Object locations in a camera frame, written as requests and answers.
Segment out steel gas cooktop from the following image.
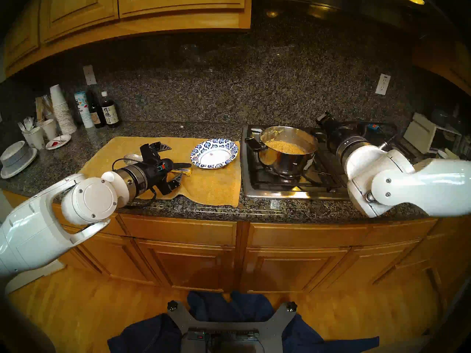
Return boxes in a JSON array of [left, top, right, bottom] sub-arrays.
[[241, 124, 420, 201]]

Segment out white paper cup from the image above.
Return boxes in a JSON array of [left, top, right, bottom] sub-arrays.
[[39, 119, 59, 140]]

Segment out soy sauce bottle white label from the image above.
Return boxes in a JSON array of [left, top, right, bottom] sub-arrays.
[[100, 91, 121, 128]]

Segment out metal spoon black handle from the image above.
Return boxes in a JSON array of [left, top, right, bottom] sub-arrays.
[[123, 154, 192, 171]]

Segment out dark glass bottle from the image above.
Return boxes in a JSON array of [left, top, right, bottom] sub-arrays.
[[86, 89, 105, 129]]

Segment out stack of white paper cups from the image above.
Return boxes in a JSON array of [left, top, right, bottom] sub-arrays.
[[50, 85, 77, 135]]

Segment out wooden chopsticks bundle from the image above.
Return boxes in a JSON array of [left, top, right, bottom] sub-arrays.
[[35, 95, 54, 122]]

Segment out white patterned canister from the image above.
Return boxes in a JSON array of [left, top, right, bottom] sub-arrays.
[[74, 91, 95, 129]]

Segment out wooden base cabinets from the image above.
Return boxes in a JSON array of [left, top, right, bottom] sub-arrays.
[[4, 190, 471, 305]]

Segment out blue white paper bowl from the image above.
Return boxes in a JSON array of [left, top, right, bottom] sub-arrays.
[[190, 138, 239, 170]]

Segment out dark kettle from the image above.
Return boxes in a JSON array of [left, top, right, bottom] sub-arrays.
[[431, 106, 460, 126]]

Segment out stack of white bowls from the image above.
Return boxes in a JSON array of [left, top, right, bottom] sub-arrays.
[[0, 141, 38, 179]]

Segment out wooden wall cabinets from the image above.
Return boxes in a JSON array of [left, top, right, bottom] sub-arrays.
[[4, 0, 252, 77]]

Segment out yellow ceramic spoon rest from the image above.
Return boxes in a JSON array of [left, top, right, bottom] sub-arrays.
[[125, 157, 192, 177]]

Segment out wooden corner cabinet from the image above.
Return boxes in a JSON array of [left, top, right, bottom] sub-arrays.
[[412, 36, 471, 95]]

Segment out grey robot base frame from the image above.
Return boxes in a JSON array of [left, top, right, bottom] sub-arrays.
[[167, 301, 298, 353]]

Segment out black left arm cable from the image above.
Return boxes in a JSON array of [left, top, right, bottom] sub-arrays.
[[112, 157, 159, 209]]

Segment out small white plate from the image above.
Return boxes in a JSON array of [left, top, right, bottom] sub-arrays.
[[45, 135, 72, 150]]

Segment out white double wall outlet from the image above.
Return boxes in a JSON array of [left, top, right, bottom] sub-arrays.
[[375, 74, 391, 96]]

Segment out paper cup with plastic forks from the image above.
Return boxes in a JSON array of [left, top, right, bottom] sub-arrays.
[[18, 117, 45, 150]]

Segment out steel range hood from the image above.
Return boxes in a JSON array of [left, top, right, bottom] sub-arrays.
[[254, 0, 427, 25]]

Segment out yellow towel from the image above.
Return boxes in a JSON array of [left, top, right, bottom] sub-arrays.
[[79, 136, 241, 207]]

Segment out cooked oatmeal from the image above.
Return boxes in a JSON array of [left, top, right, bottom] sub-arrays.
[[265, 140, 308, 155]]

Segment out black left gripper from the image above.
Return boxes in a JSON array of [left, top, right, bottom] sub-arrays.
[[138, 142, 183, 195]]

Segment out white toaster oven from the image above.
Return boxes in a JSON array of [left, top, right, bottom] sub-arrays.
[[403, 113, 462, 155]]

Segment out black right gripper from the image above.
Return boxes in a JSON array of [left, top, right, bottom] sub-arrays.
[[316, 111, 354, 143]]

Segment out stainless steel pot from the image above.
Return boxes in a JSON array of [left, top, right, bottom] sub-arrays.
[[245, 126, 320, 178]]

